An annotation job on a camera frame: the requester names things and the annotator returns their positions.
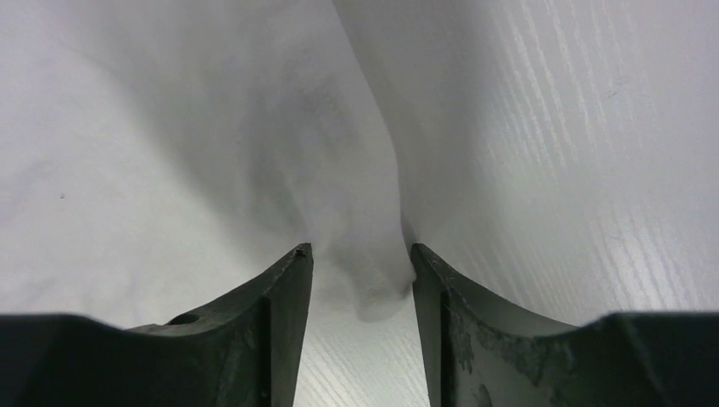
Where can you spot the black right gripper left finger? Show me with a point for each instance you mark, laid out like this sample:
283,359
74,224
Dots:
241,349

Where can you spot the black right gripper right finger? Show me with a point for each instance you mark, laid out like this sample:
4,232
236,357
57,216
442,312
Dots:
480,349

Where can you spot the white t-shirt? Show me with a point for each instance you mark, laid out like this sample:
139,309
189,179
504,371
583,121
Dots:
156,153

